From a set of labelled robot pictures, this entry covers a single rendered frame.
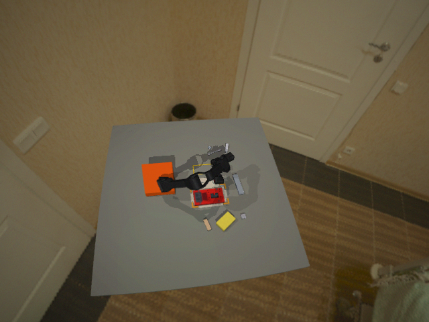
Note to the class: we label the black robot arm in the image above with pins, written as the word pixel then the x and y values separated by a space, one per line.
pixel 221 164

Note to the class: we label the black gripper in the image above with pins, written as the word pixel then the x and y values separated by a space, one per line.
pixel 218 179

